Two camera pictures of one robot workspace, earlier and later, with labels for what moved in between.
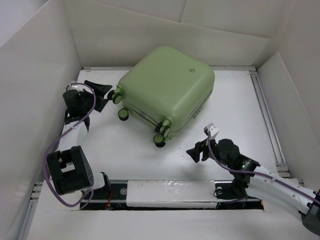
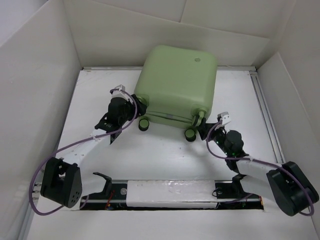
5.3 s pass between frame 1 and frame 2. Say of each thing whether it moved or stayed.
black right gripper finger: moved
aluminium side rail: stayed
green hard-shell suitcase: moved
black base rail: stayed
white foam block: stayed
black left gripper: moved
